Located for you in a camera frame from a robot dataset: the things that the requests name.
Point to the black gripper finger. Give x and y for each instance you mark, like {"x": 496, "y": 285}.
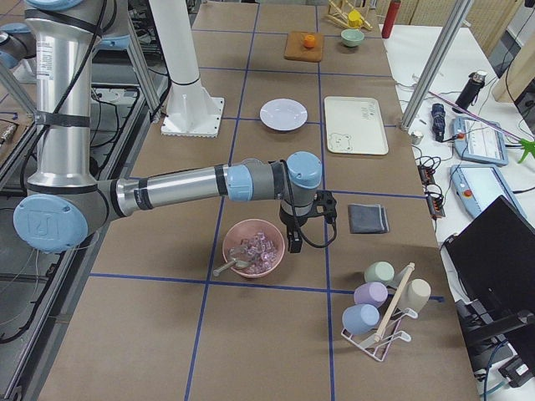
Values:
{"x": 295, "y": 242}

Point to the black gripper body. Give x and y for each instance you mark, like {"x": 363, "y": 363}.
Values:
{"x": 289, "y": 222}

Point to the orange fruit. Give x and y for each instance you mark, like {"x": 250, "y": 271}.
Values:
{"x": 309, "y": 41}

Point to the cream bear serving tray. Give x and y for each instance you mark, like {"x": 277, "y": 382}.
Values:
{"x": 354, "y": 126}

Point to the ice cubes pile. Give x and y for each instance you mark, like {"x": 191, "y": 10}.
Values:
{"x": 264, "y": 253}

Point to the pink bowl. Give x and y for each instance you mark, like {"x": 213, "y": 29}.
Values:
{"x": 249, "y": 228}

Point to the metal scoop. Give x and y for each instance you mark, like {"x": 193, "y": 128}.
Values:
{"x": 237, "y": 258}

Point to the folded grey cloth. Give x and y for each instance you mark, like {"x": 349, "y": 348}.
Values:
{"x": 368, "y": 219}

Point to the sage green cup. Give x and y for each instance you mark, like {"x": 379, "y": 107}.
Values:
{"x": 380, "y": 271}

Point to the purple cup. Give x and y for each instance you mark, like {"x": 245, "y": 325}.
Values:
{"x": 372, "y": 293}

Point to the blue cup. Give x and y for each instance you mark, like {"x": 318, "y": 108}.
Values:
{"x": 360, "y": 318}

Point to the white round plate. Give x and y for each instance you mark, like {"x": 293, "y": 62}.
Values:
{"x": 283, "y": 114}

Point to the beige cup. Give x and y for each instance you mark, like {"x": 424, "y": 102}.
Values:
{"x": 415, "y": 295}

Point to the wooden cutting board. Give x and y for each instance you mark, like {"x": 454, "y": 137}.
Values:
{"x": 295, "y": 51}

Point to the folded dark umbrella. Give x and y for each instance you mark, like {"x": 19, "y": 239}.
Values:
{"x": 438, "y": 127}

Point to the lower teach pendant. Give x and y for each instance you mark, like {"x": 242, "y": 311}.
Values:
{"x": 479, "y": 185}

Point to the teach pendant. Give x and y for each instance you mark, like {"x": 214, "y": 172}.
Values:
{"x": 478, "y": 142}
{"x": 479, "y": 185}

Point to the green bowl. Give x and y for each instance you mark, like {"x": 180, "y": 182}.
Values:
{"x": 352, "y": 38}

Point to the upper teach pendant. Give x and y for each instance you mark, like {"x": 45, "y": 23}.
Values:
{"x": 478, "y": 142}

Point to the black laptop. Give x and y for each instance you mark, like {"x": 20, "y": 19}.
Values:
{"x": 494, "y": 257}

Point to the wooden rack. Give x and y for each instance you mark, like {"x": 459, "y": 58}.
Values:
{"x": 337, "y": 13}

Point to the yellow cup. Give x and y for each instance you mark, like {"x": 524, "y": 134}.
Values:
{"x": 355, "y": 19}

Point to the black thermos bottle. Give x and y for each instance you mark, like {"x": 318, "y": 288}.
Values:
{"x": 476, "y": 81}

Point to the red bottle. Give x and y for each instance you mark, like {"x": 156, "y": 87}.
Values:
{"x": 390, "y": 18}

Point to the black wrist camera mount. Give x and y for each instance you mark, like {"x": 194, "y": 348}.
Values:
{"x": 325, "y": 205}

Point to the wooden rack handle rod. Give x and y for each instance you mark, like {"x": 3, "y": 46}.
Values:
{"x": 380, "y": 332}

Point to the white wire cup rack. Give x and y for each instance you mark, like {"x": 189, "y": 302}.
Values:
{"x": 378, "y": 351}

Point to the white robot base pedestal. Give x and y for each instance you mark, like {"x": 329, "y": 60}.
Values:
{"x": 190, "y": 109}

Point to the aluminium frame post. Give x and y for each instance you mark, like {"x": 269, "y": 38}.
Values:
{"x": 446, "y": 37}

